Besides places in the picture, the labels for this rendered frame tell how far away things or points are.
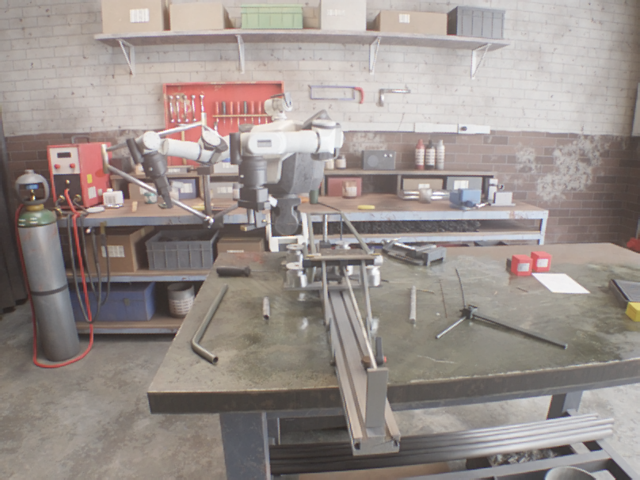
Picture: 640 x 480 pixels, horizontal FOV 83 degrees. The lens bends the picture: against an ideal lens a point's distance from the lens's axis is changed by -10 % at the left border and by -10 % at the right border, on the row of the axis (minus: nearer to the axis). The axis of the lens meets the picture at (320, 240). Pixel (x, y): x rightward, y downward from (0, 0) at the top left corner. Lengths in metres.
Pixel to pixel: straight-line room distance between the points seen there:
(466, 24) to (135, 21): 2.22
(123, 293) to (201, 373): 2.03
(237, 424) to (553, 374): 0.58
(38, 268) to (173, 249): 0.75
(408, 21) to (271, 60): 1.00
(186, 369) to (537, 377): 0.62
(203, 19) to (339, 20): 0.89
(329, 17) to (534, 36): 1.67
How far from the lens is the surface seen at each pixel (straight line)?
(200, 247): 2.48
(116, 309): 2.80
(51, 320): 2.67
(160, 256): 2.56
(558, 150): 3.80
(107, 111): 3.35
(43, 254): 2.54
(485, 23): 3.20
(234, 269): 1.15
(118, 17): 3.11
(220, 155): 1.73
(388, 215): 2.39
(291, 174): 1.66
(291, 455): 1.48
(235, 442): 0.83
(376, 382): 0.52
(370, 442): 0.55
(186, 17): 2.96
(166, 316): 2.79
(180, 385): 0.71
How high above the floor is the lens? 1.27
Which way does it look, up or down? 15 degrees down
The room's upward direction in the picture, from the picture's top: straight up
